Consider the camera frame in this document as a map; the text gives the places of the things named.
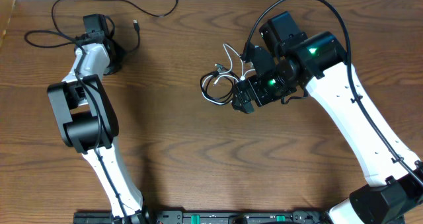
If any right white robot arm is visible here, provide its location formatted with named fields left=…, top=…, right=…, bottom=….
left=232, top=12, right=422, bottom=223

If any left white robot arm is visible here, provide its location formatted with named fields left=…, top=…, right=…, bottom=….
left=47, top=14, right=155, bottom=223

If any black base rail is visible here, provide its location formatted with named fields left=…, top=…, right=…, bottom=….
left=72, top=209, right=406, bottom=224

